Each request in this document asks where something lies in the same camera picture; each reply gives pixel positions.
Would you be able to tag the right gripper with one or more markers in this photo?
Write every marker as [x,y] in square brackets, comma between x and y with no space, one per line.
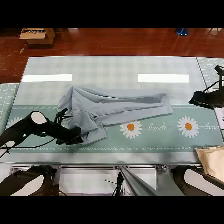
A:
[205,98]

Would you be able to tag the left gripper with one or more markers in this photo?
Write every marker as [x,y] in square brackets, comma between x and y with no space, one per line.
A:
[69,135]

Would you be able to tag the pale blue-grey shirt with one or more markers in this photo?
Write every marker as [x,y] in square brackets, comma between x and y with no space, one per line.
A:
[100,106]

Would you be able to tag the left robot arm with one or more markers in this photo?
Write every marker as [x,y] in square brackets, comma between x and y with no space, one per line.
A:
[20,128]

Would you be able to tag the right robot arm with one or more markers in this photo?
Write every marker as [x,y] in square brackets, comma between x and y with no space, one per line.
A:
[186,181]

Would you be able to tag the tan garment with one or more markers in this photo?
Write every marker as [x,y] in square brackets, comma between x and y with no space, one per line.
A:
[211,161]

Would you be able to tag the blue object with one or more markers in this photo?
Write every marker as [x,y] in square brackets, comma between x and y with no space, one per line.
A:
[182,31]

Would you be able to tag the cardboard box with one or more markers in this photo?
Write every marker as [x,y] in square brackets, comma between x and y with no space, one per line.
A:
[37,35]

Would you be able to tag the silver frame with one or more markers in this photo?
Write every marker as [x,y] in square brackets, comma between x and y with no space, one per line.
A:
[140,186]

